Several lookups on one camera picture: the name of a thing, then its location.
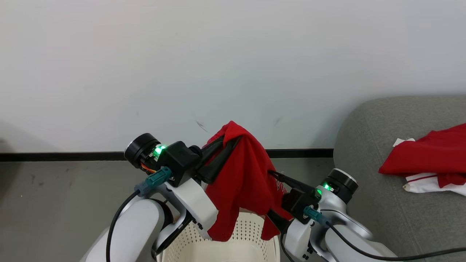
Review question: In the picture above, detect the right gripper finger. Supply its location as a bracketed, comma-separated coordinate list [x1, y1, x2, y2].
[266, 210, 292, 234]
[269, 170, 316, 195]

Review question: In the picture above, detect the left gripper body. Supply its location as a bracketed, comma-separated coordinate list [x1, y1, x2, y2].
[124, 133, 168, 172]

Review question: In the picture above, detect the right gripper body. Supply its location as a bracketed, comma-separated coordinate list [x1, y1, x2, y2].
[320, 168, 359, 205]

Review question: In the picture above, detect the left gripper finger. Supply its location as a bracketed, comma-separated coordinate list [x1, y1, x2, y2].
[201, 136, 225, 155]
[197, 137, 241, 184]

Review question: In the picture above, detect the red garment with waistband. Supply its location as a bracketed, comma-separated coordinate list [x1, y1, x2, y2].
[202, 121, 294, 242]

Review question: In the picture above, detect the red and white garment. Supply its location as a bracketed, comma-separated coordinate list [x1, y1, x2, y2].
[379, 123, 466, 197]

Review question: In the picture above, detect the white perforated laundry basket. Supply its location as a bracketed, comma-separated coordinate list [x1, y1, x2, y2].
[157, 211, 281, 262]

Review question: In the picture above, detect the grey fabric sofa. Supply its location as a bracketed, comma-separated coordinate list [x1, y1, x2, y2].
[333, 95, 466, 262]

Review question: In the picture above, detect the black baseboard strip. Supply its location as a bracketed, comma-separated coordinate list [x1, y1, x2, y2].
[0, 148, 334, 162]

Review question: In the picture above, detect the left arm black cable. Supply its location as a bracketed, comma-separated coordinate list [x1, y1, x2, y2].
[106, 166, 173, 262]

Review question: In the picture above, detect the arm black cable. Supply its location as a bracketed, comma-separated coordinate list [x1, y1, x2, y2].
[106, 166, 173, 262]
[303, 205, 466, 262]

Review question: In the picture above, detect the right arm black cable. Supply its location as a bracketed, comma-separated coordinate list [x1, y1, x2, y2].
[303, 205, 466, 262]

